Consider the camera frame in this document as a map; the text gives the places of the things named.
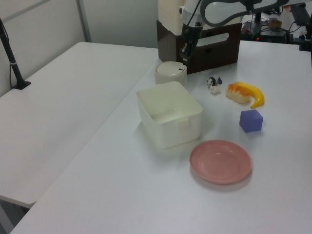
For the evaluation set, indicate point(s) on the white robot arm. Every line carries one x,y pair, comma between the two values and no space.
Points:
226,11

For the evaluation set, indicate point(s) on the pink plastic plate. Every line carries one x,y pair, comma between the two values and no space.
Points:
220,161

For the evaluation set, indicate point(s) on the black computer monitor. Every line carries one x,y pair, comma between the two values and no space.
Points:
299,13

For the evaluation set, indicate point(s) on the yellow toy banana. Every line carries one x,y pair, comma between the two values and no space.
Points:
256,95

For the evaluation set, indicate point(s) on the black and white panda figurine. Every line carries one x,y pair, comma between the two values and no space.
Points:
214,81

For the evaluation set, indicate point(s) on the cream trash can with lid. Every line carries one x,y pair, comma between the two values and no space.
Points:
170,73

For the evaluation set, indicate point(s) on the small cardboard box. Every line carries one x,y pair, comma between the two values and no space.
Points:
275,23

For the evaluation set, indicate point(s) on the cream plastic storage box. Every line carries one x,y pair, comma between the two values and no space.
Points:
168,117

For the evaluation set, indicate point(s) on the toy bread with orange glaze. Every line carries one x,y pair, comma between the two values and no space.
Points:
237,93

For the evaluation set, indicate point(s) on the brown and white cabinet appliance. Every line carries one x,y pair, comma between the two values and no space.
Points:
217,48

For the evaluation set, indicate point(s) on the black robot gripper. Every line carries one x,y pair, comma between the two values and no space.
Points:
192,34

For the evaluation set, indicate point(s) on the black camera stand with clamp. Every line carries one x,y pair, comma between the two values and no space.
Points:
12,63

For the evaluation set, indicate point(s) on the purple foam cube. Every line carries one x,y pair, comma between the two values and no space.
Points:
251,121

